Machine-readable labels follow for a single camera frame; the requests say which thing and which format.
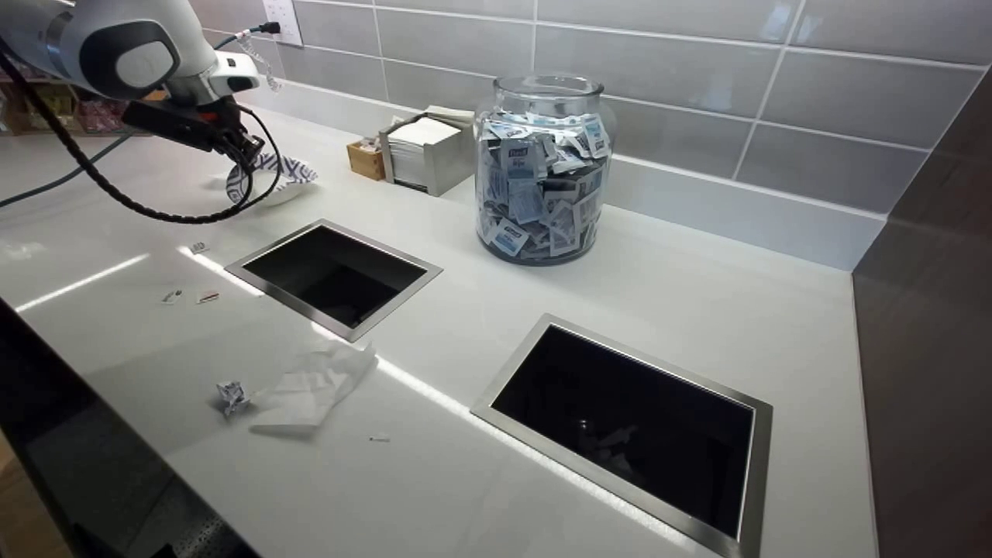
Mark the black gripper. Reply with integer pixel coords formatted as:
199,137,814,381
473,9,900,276
194,100,269,187

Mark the wooden box of packets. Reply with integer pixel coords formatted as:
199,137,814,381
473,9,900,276
344,137,388,182

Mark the metal napkin dispenser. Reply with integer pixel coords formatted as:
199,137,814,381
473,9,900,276
375,107,478,200

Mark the small steel framed trash opening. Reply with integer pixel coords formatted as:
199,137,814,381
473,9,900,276
225,215,447,344

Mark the wooden robot stand board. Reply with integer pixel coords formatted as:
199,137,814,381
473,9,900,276
0,81,128,137

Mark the crumpled blue white packet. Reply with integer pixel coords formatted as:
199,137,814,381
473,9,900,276
209,379,257,420

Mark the glass jar of packets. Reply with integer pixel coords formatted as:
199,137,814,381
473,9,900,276
471,71,612,271

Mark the black counter front panel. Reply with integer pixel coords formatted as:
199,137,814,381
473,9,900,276
0,299,259,558

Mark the large steel framed trash opening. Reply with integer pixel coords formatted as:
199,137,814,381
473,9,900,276
471,311,774,558

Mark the dark brown cabinet panel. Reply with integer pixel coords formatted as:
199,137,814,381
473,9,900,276
848,65,992,558

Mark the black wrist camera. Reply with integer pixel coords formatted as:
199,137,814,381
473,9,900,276
119,97,214,150

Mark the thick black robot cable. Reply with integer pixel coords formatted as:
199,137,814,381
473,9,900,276
0,44,289,225

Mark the white wall outlet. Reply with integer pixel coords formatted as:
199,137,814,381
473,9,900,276
259,0,306,51

